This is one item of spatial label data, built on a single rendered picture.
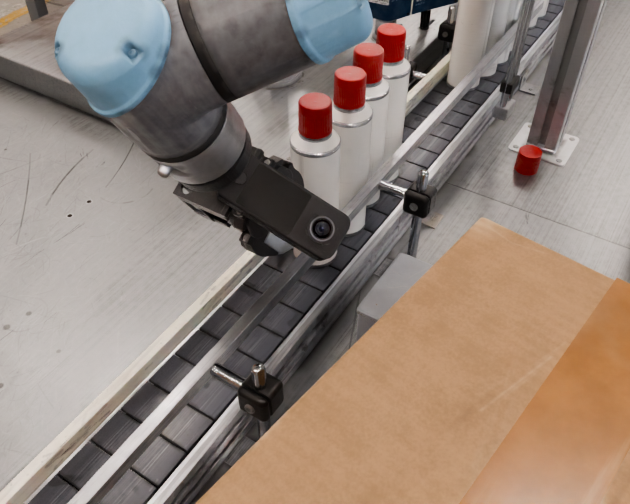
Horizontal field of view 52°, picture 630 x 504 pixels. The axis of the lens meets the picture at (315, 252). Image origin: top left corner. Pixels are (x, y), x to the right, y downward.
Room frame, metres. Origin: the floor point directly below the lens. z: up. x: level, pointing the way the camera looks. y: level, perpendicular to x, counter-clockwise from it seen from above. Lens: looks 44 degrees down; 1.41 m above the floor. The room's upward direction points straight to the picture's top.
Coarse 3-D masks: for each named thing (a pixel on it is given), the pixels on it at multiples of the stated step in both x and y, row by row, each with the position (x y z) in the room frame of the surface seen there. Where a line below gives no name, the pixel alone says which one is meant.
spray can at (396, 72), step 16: (384, 32) 0.69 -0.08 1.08; (400, 32) 0.69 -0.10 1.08; (384, 48) 0.68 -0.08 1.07; (400, 48) 0.68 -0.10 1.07; (384, 64) 0.68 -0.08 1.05; (400, 64) 0.68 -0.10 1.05; (400, 80) 0.67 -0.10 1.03; (400, 96) 0.68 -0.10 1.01; (400, 112) 0.68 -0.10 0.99; (400, 128) 0.68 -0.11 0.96; (384, 144) 0.67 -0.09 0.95; (400, 144) 0.68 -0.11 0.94; (384, 160) 0.67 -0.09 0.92
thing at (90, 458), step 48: (528, 48) 1.06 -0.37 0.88; (432, 96) 0.90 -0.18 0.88; (480, 96) 0.90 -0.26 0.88; (432, 144) 0.77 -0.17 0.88; (384, 192) 0.66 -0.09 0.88; (240, 288) 0.49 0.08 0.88; (192, 336) 0.42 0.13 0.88; (144, 384) 0.36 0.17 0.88; (192, 432) 0.31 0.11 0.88; (144, 480) 0.26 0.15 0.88
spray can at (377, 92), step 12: (360, 48) 0.65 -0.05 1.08; (372, 48) 0.65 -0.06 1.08; (360, 60) 0.64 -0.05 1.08; (372, 60) 0.63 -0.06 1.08; (372, 72) 0.63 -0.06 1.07; (372, 84) 0.63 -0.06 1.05; (384, 84) 0.64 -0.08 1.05; (372, 96) 0.62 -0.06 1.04; (384, 96) 0.63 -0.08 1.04; (372, 108) 0.62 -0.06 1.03; (384, 108) 0.63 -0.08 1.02; (372, 120) 0.62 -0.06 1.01; (384, 120) 0.64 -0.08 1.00; (372, 132) 0.62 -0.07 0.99; (384, 132) 0.64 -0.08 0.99; (372, 144) 0.62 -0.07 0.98; (372, 156) 0.63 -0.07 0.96; (372, 168) 0.63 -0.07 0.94; (372, 204) 0.63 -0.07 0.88
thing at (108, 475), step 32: (512, 32) 0.95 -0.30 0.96; (480, 64) 0.84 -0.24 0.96; (448, 96) 0.76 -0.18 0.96; (288, 288) 0.42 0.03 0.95; (256, 320) 0.38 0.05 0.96; (224, 352) 0.34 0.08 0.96; (192, 384) 0.30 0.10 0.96; (160, 416) 0.27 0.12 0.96; (128, 448) 0.25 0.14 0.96; (96, 480) 0.22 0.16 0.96
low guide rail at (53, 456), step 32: (448, 64) 0.94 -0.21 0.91; (416, 96) 0.85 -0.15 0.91; (256, 256) 0.51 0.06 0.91; (224, 288) 0.46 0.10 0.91; (192, 320) 0.42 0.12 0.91; (160, 352) 0.38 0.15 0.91; (128, 384) 0.34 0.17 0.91; (96, 416) 0.31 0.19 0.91; (64, 448) 0.28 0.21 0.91; (32, 480) 0.25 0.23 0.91
